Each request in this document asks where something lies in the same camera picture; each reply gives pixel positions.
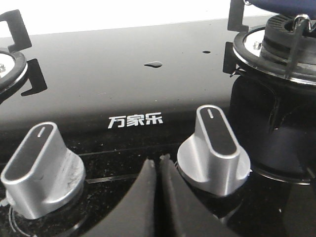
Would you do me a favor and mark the left gas burner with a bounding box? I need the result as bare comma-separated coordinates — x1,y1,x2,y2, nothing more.
0,9,47,102

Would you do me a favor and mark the dark blue cooking pot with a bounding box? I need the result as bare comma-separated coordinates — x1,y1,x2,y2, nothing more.
249,0,316,19

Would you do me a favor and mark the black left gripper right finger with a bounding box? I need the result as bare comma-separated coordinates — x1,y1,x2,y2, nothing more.
159,154,237,237

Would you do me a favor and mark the right silver stove knob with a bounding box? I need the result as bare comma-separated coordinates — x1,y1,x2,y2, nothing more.
177,105,251,197

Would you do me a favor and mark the right gas burner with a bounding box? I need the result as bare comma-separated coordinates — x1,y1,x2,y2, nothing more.
227,0,316,85

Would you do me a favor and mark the silver stove knob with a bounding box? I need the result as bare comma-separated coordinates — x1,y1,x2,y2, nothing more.
0,122,85,219
177,105,251,197

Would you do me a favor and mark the left silver stove knob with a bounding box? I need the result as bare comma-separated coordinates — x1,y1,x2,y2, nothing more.
0,122,85,219

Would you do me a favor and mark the black glass gas cooktop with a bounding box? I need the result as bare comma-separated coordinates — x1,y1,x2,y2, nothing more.
0,19,316,237

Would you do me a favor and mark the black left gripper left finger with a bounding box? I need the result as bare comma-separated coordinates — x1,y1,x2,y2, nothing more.
84,159,156,237

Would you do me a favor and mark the gas burner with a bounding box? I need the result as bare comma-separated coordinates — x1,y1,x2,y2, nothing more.
227,0,316,85
0,9,47,102

